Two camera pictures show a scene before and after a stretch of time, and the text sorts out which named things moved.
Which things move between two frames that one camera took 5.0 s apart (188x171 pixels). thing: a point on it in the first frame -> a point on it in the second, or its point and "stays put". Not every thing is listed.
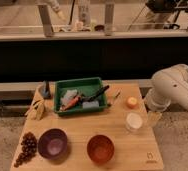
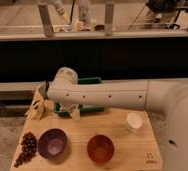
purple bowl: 52,143 stays put
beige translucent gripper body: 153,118 -> 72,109
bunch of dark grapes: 28,147 stays put
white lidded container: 133,122 stays put
